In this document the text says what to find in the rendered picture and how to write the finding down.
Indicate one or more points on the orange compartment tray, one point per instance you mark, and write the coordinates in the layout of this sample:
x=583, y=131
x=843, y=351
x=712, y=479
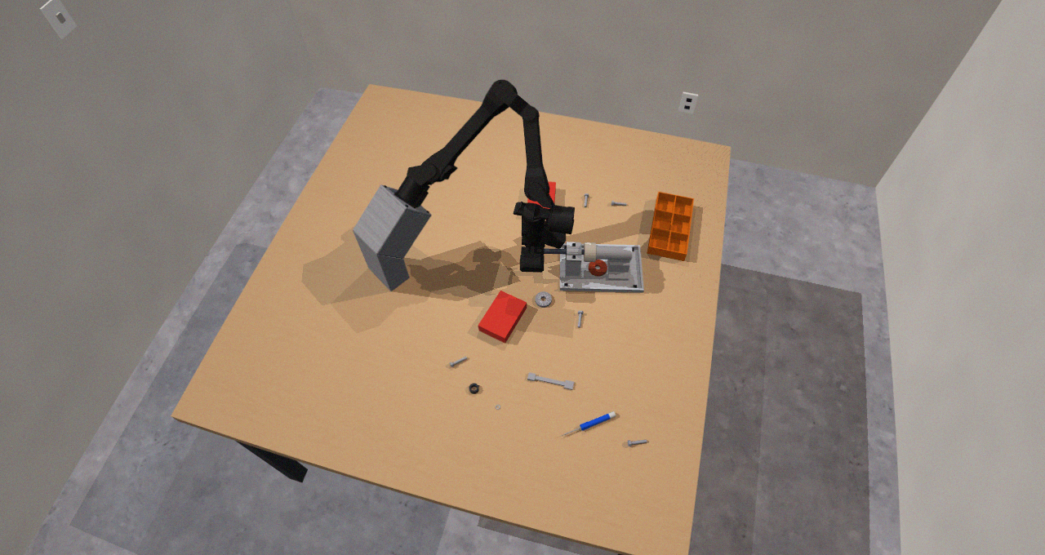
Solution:
x=672, y=243

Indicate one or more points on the red flat block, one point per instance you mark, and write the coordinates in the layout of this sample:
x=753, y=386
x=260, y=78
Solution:
x=552, y=186
x=502, y=316

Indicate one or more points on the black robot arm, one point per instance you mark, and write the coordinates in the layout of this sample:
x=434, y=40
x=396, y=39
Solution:
x=440, y=165

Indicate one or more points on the blue screwdriver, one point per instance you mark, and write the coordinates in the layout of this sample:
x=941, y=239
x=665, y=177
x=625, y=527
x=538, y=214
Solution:
x=598, y=420

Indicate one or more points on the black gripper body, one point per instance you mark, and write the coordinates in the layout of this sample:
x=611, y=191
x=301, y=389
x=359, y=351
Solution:
x=532, y=260

